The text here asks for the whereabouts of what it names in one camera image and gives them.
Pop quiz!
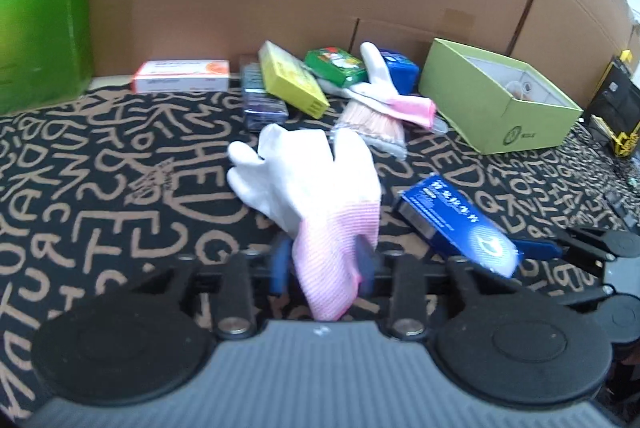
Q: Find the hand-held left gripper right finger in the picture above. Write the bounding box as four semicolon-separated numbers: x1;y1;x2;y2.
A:
352;235;506;341

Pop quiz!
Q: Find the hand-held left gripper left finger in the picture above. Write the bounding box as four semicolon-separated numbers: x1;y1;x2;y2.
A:
115;233;293;341

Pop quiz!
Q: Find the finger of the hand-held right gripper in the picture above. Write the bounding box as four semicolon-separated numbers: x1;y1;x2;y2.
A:
542;283;618;306
515;227;623;261

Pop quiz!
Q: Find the long blue carton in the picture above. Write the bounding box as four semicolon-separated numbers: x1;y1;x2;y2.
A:
395;173;522;279

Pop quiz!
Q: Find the white glove pink cuff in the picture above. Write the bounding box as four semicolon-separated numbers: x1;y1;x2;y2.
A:
345;42;437;129
227;123;382;321

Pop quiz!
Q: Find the light green box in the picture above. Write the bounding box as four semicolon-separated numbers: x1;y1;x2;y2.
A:
419;38;585;155

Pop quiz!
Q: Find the small blue box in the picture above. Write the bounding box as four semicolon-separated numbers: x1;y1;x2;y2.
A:
377;49;420;95

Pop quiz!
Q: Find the white orange medicine box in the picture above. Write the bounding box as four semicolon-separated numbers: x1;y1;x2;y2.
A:
132;58;231;94

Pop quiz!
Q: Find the dark blue pack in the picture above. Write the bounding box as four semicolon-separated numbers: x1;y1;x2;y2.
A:
239;54;289;131

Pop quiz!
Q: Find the black yellow box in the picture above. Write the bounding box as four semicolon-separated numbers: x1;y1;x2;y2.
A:
582;51;640;159

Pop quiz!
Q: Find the yellow green carton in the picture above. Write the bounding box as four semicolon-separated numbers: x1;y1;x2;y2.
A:
258;41;330;119

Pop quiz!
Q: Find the black letter-print mat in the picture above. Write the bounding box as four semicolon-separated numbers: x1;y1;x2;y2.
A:
0;73;640;428

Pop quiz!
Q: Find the green snack pack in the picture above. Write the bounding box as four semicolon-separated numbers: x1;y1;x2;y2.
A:
304;47;368;88

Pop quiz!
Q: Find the large green gift box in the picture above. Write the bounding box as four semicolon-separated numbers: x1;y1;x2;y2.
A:
0;0;95;115

